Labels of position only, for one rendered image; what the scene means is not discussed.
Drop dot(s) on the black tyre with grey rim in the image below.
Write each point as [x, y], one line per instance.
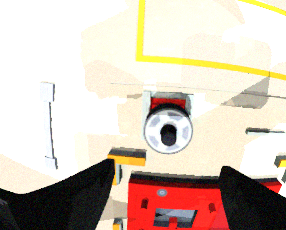
[168, 114]

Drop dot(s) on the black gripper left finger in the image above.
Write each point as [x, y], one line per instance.
[75, 203]

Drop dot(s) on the yellow rectangular outline on table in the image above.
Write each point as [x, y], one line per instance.
[201, 63]

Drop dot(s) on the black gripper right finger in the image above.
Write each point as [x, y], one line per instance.
[248, 205]

